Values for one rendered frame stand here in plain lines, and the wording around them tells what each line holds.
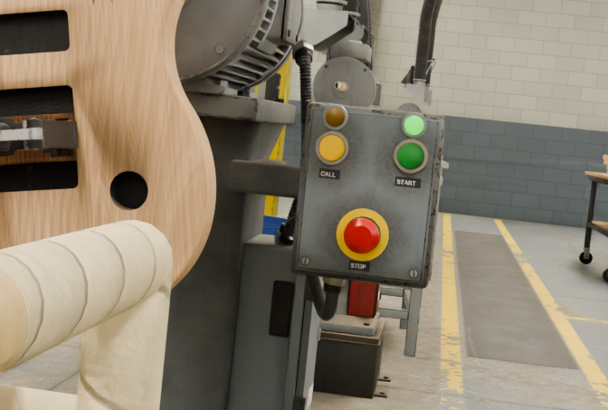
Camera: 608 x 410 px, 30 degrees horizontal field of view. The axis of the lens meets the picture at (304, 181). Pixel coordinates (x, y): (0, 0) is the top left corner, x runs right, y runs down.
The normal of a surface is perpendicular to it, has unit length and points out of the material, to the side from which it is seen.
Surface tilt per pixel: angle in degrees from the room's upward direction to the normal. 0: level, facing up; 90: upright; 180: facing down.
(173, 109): 89
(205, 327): 90
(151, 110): 89
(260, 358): 90
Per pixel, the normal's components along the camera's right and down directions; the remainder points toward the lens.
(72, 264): 0.76, -0.64
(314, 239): -0.12, 0.04
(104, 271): 0.92, -0.37
